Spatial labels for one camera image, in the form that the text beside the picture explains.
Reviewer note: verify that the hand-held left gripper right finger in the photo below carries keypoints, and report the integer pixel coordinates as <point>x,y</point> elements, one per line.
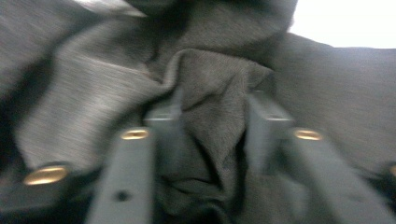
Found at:
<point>299,174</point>

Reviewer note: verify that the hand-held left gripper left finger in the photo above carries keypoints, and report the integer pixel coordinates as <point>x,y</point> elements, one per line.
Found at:
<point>134,174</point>

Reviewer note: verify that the dark grey garment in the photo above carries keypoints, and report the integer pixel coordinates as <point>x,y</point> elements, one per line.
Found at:
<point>214,93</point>

